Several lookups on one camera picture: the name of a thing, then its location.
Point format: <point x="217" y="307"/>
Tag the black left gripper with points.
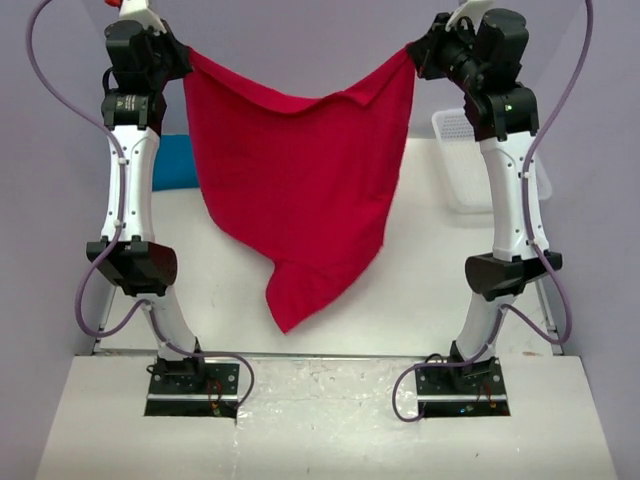
<point x="179" y="50"/>

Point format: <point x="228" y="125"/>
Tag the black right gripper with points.
<point x="429" y="48"/>

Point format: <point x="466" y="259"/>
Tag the red t shirt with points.
<point x="306" y="182"/>

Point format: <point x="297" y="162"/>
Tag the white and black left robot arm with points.
<point x="127" y="253"/>

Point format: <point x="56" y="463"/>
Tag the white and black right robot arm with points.
<point x="505" y="124"/>

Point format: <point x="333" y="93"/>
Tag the folded blue t shirt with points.
<point x="174" y="166"/>

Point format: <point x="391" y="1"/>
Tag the white perforated plastic basket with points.
<point x="461" y="163"/>

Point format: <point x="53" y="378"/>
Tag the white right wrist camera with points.
<point x="473" y="9"/>

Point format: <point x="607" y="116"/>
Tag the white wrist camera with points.
<point x="473" y="9"/>
<point x="139" y="11"/>

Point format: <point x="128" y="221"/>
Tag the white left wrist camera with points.
<point x="139" y="11"/>

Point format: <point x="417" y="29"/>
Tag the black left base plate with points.
<point x="192" y="388"/>

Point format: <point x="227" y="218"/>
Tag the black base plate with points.
<point x="192" y="388"/>
<point x="478" y="390"/>

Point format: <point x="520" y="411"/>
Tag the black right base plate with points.
<point x="478" y="390"/>

